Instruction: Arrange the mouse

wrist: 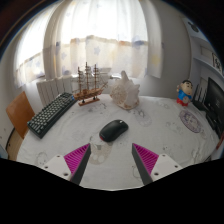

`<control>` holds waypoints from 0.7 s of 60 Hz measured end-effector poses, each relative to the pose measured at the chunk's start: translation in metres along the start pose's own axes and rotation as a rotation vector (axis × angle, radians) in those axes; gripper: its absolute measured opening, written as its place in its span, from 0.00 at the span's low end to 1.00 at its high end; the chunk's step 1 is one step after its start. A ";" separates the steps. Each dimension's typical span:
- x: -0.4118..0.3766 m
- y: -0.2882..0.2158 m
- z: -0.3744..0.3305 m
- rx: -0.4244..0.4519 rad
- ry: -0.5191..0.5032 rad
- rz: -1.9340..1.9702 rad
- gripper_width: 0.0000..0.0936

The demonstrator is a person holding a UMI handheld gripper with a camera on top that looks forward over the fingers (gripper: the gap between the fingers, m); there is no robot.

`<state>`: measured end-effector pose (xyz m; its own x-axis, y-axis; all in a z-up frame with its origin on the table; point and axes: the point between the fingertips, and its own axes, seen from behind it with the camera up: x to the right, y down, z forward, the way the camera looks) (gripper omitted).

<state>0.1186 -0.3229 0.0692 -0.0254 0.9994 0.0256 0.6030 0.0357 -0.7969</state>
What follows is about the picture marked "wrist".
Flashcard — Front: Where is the black mechanical keyboard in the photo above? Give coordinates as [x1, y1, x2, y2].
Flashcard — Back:
[27, 92, 78, 139]

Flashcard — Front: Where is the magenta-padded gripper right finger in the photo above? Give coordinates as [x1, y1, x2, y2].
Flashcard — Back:
[131, 143, 184, 186]

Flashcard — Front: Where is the wooden model sailing ship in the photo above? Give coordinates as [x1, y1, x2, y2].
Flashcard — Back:
[72, 61, 109, 107]

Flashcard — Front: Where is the white printed tablecloth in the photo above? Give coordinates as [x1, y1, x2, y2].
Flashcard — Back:
[16, 93, 221, 191]

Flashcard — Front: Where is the white radiator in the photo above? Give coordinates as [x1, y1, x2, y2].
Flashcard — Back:
[35, 75, 74, 108]

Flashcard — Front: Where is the red paper packet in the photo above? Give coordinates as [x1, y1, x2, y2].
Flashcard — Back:
[215, 132, 224, 151]

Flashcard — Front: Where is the white wall shelf unit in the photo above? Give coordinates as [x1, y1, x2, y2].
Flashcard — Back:
[186, 16, 224, 81]

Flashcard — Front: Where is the black router with antennas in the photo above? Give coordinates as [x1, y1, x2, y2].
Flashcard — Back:
[192, 78, 209, 112]

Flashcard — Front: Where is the wooden chair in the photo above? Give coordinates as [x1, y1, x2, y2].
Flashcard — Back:
[5, 90, 36, 161]

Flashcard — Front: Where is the black computer mouse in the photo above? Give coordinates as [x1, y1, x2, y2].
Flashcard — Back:
[98, 119, 130, 143]

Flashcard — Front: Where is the large white conch shell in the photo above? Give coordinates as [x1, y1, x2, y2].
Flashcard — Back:
[109, 70, 141, 111]

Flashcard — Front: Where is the black power adapter box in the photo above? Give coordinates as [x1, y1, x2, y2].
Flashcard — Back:
[205, 113, 224, 138]

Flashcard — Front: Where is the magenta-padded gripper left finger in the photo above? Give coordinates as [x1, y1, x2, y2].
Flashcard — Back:
[43, 143, 92, 186]

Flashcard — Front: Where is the cartoon boy figurine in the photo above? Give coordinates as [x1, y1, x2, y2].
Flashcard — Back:
[176, 79, 194, 107]

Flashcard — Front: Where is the white star-print curtain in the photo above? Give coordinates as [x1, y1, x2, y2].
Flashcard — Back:
[13, 0, 164, 89]

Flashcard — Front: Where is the black computer monitor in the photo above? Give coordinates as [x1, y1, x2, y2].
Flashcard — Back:
[203, 77, 224, 125]

